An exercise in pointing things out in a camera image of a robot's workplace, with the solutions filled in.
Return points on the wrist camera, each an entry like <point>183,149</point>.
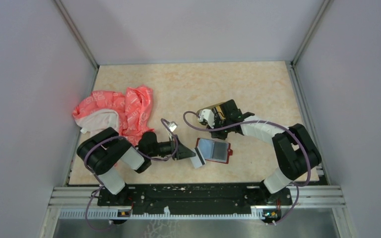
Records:
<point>206,117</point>
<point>172,126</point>

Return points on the gold credit card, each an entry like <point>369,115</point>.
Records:
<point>218,111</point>

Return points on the pink white cloth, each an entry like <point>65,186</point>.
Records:
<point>127,113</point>

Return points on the aluminium frame rail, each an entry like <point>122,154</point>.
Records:
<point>81,202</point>

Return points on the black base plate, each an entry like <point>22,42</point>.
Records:
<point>194,198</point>

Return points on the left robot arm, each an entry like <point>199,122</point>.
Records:
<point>102,151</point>

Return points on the white striped credit card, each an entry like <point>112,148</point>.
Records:
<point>197,160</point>

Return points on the beige oval tray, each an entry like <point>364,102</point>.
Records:
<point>209,107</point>

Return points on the red card holder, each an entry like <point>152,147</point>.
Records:
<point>215,151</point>

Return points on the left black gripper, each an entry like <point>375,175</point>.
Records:
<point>182,152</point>

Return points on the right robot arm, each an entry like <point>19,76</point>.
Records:
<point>294,148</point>

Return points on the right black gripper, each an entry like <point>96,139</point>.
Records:
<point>216,135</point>

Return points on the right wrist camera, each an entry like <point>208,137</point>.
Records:
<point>206,117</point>

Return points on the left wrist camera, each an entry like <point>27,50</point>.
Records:
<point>172,126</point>

